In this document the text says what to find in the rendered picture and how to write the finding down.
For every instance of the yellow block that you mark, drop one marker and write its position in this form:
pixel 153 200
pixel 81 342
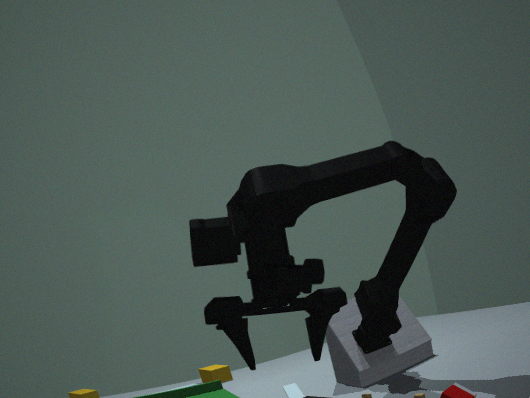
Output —
pixel 84 393
pixel 215 372

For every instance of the green flat mat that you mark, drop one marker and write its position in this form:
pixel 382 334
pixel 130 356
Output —
pixel 222 393

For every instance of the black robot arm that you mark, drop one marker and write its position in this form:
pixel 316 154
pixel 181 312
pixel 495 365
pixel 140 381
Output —
pixel 271 198

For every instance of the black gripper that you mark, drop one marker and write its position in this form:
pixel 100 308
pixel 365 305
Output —
pixel 227 312

